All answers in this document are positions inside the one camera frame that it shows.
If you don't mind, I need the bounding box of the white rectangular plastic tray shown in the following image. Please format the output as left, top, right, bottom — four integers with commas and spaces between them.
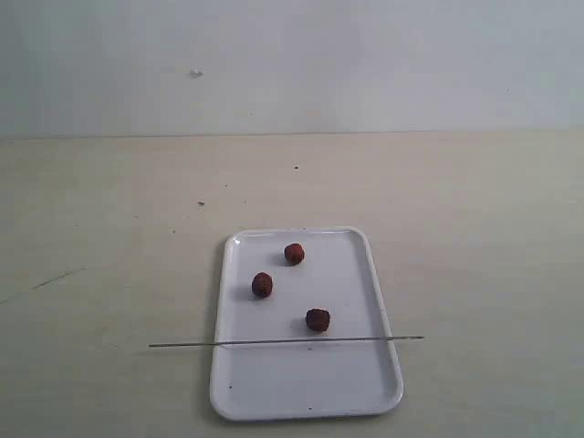
210, 227, 403, 421

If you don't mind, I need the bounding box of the red ball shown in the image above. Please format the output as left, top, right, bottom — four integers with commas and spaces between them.
251, 272, 273, 298
305, 308, 330, 333
284, 243, 305, 266

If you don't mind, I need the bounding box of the thin metal skewer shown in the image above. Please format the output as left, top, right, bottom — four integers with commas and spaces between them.
147, 336, 426, 349

